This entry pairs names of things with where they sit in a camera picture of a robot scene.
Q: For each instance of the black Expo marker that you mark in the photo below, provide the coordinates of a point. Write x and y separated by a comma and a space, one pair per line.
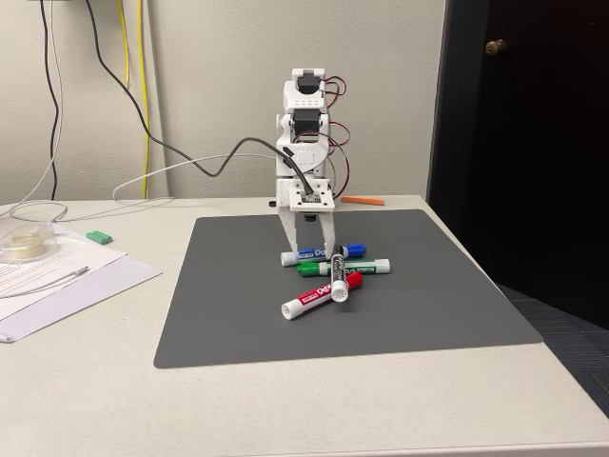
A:
339, 272

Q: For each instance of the blue Expo marker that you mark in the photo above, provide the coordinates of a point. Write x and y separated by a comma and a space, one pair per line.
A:
355, 248

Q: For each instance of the green Expo marker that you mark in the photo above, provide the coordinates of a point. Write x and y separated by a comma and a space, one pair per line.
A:
372, 266

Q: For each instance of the red Expo marker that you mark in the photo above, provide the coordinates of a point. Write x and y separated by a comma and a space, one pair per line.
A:
308, 299

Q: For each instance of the orange flat stick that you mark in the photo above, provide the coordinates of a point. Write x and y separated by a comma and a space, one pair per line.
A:
361, 200

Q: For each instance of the grey rectangular mat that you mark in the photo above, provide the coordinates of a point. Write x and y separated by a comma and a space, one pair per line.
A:
380, 323

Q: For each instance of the small green block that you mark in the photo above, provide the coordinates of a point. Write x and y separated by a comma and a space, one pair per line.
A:
99, 236

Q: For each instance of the blank white paper sheet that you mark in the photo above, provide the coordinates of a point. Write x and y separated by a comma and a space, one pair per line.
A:
104, 290

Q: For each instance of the printed paper sheet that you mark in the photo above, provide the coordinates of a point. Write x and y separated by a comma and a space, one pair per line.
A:
66, 257

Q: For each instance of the dark door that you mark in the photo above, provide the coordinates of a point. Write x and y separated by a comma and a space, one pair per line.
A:
547, 166

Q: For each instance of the brass door knob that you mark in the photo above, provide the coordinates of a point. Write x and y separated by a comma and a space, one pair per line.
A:
495, 47

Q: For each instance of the clear tape dispenser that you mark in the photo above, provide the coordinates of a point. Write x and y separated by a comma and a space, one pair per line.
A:
21, 244

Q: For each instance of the white gripper camera module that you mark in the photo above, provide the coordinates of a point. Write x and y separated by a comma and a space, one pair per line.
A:
311, 199

